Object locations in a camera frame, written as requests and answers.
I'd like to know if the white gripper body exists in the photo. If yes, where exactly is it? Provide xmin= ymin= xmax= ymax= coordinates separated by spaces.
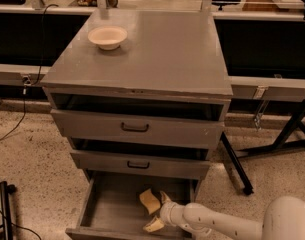
xmin=160 ymin=202 xmax=185 ymax=227

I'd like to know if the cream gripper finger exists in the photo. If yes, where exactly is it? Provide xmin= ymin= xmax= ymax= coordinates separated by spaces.
xmin=160 ymin=191 xmax=171 ymax=204
xmin=143 ymin=216 xmax=165 ymax=233

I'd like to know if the yellow sponge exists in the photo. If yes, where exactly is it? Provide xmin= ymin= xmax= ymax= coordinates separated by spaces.
xmin=139 ymin=189 xmax=161 ymax=215

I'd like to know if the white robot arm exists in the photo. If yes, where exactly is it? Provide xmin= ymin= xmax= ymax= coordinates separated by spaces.
xmin=139 ymin=189 xmax=305 ymax=240

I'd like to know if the grey bottom drawer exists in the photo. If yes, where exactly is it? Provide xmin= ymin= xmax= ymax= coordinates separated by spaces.
xmin=66 ymin=172 xmax=193 ymax=240

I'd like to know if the grey drawer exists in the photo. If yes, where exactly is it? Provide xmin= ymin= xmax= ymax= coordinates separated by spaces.
xmin=71 ymin=150 xmax=210 ymax=180
xmin=66 ymin=172 xmax=193 ymax=240
xmin=51 ymin=109 xmax=224 ymax=149

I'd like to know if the grey middle drawer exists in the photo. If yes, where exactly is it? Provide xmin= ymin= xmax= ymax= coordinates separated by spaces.
xmin=71 ymin=150 xmax=210 ymax=180

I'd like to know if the grey drawer cabinet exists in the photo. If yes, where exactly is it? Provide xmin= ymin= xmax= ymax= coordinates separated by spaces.
xmin=40 ymin=9 xmax=234 ymax=192

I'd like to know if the grey top drawer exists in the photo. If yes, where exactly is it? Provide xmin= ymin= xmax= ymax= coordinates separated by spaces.
xmin=51 ymin=109 xmax=224 ymax=149

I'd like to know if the black metal stand right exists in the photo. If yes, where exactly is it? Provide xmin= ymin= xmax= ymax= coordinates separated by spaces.
xmin=220 ymin=90 xmax=305 ymax=196

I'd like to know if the black stand left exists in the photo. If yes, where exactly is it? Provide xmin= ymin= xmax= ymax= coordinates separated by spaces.
xmin=0 ymin=181 xmax=16 ymax=240

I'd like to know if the white paper bowl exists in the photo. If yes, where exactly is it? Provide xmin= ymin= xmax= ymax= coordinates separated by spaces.
xmin=88 ymin=26 xmax=128 ymax=51

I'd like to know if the black middle drawer handle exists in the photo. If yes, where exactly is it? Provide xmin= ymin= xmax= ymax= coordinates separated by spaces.
xmin=127 ymin=161 xmax=150 ymax=170

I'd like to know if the black drawer handle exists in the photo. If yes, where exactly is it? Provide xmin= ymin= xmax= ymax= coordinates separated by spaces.
xmin=127 ymin=161 xmax=150 ymax=170
xmin=120 ymin=122 xmax=150 ymax=133

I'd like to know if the black top drawer handle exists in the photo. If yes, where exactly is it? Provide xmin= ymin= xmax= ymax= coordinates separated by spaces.
xmin=120 ymin=122 xmax=150 ymax=133

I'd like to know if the black power cable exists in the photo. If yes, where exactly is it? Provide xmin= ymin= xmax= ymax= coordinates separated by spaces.
xmin=0 ymin=3 xmax=60 ymax=145

